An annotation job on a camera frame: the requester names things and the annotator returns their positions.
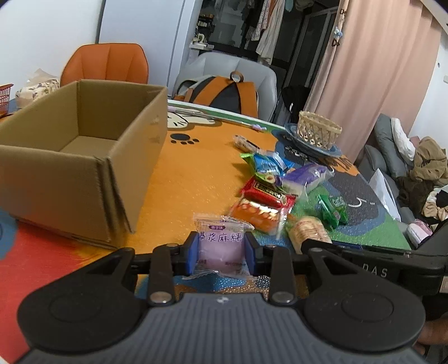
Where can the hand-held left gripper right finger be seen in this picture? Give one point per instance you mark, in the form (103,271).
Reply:
(250,255)

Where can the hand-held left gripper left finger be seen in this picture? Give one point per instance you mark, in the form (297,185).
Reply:
(191,255)

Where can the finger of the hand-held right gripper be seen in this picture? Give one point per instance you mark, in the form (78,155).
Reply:
(346,246)

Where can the pale purple mochi packet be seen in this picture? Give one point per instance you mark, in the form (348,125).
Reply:
(220,245)

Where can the green snack packet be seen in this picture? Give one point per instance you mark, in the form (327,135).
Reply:
(330,210)

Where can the red snack packet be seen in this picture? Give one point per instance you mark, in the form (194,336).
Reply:
(266,190)

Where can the purple snack packet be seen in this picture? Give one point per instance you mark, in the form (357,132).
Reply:
(304,175)

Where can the blue snack packet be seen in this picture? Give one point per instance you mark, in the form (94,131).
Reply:
(267,164)

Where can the brown cardboard box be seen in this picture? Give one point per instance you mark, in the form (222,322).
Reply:
(52,182)

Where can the person's right hand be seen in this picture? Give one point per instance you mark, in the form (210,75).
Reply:
(434,332)

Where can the pink pouch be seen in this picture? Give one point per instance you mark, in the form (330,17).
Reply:
(418,232)

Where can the clear round cracker packet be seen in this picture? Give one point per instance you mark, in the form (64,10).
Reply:
(308,231)

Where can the orange snack packet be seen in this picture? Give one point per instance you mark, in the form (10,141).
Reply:
(255,213)

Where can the white paper bag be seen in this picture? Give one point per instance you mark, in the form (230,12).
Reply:
(385,196)

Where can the orange cartoon table mat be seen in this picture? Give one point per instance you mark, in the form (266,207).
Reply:
(196,175)

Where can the blue plate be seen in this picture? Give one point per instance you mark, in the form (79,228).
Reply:
(315,151)

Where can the pile of clothes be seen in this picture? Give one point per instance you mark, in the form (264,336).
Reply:
(427,157)

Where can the grey sofa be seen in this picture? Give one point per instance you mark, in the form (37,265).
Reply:
(383,140)

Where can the small white snack packet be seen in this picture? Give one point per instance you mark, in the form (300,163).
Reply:
(245,142)

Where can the woven bamboo basket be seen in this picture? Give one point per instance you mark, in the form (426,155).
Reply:
(316,131)

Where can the white pillow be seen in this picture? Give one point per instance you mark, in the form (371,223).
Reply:
(402,140)

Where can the small pink hair clip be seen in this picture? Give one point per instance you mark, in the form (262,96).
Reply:
(259,127)

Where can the orange and grey backpack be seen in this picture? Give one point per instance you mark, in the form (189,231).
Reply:
(224,92)

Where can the pink curtain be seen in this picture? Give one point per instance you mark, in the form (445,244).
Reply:
(367,70)

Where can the grey chair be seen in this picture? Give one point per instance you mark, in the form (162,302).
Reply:
(224,63)

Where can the orange chair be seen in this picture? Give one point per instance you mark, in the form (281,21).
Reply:
(105,63)

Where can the curtain tie ornament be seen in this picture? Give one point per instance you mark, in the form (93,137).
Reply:
(337,35)

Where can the white hanging garment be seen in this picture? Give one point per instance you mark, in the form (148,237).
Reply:
(271,31)

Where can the patterned tissue box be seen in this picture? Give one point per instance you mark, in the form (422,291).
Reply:
(35,89)

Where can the floral hanging garment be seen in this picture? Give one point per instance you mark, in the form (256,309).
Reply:
(254,24)

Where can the white fridge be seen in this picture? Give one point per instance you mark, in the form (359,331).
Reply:
(147,21)

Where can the red plastic basket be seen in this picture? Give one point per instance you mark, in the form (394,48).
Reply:
(5,99)

